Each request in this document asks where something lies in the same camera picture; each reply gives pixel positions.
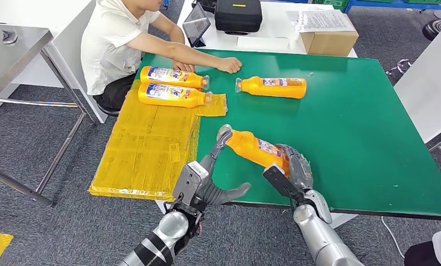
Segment white panel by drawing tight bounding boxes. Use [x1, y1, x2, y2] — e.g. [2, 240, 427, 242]
[393, 16, 441, 144]

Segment orange detergent bottle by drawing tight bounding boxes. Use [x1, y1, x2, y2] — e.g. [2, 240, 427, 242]
[138, 83, 214, 109]
[216, 124, 292, 176]
[235, 76, 308, 100]
[139, 65, 211, 90]

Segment green table cover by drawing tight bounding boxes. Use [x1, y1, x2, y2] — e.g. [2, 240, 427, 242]
[134, 49, 441, 222]

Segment person's right hand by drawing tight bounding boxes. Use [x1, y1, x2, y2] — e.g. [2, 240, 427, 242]
[215, 57, 243, 74]

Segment green plastic crates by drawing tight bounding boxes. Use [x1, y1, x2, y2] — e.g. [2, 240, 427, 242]
[313, 0, 351, 12]

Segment white table leg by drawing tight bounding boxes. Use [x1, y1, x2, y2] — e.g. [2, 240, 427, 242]
[328, 213, 359, 229]

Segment steel table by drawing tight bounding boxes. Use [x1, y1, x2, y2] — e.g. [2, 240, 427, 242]
[0, 22, 96, 207]

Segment blue metal rack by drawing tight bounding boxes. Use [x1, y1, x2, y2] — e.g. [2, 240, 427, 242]
[343, 0, 441, 20]

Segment brown cardboard box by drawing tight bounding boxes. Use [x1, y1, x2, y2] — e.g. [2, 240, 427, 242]
[300, 30, 360, 57]

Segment black round stool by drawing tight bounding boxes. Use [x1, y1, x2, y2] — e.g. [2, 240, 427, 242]
[422, 19, 441, 42]

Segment black carrying case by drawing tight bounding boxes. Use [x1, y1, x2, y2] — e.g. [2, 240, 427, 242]
[214, 0, 263, 36]

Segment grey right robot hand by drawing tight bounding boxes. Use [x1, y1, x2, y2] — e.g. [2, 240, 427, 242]
[275, 144, 314, 192]

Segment person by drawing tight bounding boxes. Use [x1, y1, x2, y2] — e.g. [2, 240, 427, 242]
[80, 0, 243, 111]
[404, 227, 441, 266]

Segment grey tablet on stand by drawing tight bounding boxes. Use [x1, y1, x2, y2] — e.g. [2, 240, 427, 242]
[182, 3, 212, 48]

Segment black stool seat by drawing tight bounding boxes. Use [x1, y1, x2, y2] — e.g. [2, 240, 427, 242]
[96, 103, 121, 117]

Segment person's left hand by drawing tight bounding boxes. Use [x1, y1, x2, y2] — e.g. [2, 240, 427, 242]
[172, 59, 196, 73]

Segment white table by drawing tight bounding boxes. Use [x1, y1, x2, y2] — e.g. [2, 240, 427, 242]
[176, 0, 359, 59]

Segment white floor cable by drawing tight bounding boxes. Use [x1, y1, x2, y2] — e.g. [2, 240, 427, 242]
[381, 216, 405, 259]

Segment white cable bundle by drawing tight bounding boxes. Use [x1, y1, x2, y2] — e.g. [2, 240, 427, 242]
[386, 58, 415, 76]

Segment yellow taped cardboard sheet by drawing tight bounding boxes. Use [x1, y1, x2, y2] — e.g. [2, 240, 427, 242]
[88, 79, 229, 202]

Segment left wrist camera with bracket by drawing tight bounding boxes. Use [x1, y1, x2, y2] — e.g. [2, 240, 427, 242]
[171, 161, 210, 206]

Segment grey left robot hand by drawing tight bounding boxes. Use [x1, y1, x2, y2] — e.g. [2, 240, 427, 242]
[196, 126, 251, 207]

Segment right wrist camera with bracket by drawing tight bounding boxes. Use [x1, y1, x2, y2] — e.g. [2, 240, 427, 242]
[262, 163, 306, 206]

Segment printed paper sheet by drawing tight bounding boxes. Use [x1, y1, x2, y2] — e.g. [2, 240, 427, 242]
[285, 9, 356, 34]

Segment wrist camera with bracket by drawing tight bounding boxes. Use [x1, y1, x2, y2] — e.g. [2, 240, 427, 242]
[171, 161, 210, 206]
[262, 163, 306, 206]

